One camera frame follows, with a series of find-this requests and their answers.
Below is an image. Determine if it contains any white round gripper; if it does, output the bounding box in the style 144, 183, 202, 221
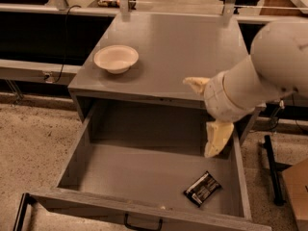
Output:
183, 70, 256, 158

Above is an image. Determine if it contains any black rxbar chocolate wrapper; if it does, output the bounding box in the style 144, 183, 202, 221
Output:
183, 171, 221, 207

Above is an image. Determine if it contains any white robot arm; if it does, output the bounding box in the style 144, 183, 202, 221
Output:
183, 17, 308, 158

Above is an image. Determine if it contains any grey wooden cabinet counter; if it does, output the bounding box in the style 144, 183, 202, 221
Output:
67, 11, 267, 146

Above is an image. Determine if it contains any open grey wooden drawer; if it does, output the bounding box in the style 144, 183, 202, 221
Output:
33, 100, 271, 231

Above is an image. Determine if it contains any black metal stand leg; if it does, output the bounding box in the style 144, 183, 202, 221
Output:
264, 135, 285, 206

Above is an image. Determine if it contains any white ceramic bowl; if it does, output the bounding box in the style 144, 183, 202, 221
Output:
93, 45, 139, 74

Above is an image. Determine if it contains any brown cardboard box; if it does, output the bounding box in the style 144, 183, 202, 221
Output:
282, 159, 308, 231

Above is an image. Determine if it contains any black drawer handle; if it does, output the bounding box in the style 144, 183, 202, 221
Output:
123, 214, 164, 231

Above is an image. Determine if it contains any black power cable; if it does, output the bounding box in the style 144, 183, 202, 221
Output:
51, 4, 83, 85

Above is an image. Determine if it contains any grey metal rail shelf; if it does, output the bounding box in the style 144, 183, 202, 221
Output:
0, 59, 81, 86

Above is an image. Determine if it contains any black metal frame lower left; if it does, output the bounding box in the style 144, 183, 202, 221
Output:
13, 192, 37, 231

